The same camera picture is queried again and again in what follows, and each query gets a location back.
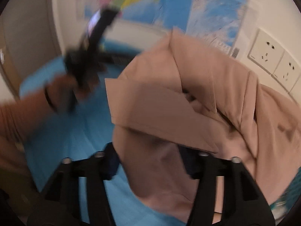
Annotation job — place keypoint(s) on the white wall socket panel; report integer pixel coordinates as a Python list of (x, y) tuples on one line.
[(268, 54)]

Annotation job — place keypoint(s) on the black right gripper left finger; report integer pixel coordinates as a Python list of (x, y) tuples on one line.
[(59, 202)]

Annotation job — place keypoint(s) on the person's left hand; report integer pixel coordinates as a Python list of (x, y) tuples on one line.
[(59, 92)]

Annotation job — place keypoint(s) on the pink large shirt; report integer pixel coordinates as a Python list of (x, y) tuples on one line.
[(183, 92)]

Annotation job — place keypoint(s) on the left forearm in orange sleeve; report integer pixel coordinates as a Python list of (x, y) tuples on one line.
[(19, 120)]

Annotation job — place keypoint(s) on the colourful wall map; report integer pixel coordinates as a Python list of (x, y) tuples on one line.
[(217, 22)]

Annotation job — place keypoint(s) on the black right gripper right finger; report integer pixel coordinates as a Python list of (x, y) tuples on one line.
[(227, 194)]

